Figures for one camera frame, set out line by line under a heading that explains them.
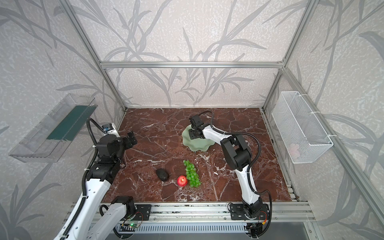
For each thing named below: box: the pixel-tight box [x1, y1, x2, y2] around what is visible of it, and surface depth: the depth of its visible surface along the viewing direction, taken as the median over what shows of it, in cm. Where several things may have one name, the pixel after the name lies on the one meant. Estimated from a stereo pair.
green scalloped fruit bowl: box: [181, 124, 215, 152], surface depth 100 cm
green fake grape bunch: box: [182, 160, 202, 188], surface depth 82 cm
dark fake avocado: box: [155, 168, 169, 182], surface depth 84 cm
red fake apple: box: [177, 175, 188, 187], surface depth 82 cm
